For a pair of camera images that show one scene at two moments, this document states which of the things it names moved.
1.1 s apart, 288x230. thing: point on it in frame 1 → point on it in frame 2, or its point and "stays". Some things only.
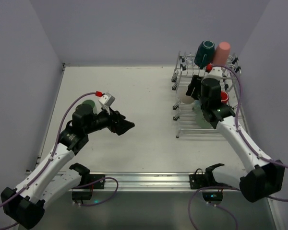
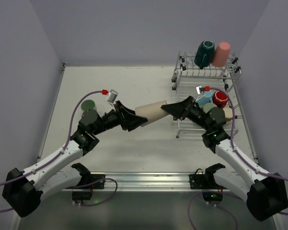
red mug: [224, 97] stays
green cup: [90, 102] stays
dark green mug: [205, 53] stays
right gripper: [193, 87] → [187, 109]
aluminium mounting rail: [135, 181] stays
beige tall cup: [185, 98] → [153, 112]
